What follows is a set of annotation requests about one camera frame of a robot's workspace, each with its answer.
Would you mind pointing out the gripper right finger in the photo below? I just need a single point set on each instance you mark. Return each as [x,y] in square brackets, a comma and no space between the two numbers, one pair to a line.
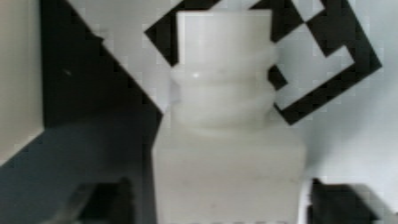
[336,205]

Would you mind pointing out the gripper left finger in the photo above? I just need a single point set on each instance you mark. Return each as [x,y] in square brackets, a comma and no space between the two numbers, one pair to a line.
[100,204]

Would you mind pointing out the white leg tagged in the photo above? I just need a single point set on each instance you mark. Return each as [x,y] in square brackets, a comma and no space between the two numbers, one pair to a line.
[227,155]

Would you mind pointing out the white square tabletop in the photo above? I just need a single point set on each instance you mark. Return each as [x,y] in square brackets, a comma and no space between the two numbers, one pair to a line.
[21,123]

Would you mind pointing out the white marker tag sheet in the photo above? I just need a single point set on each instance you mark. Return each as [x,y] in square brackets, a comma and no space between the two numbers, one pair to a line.
[334,77]

